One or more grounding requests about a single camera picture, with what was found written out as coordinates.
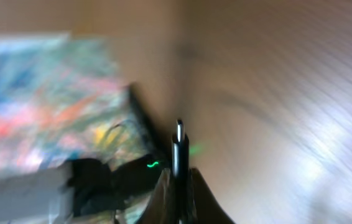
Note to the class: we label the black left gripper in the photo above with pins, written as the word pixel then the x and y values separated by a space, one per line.
pixel 97 188

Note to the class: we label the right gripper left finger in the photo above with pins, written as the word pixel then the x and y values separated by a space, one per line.
pixel 161 208

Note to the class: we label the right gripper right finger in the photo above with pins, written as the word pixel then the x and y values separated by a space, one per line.
pixel 207 209

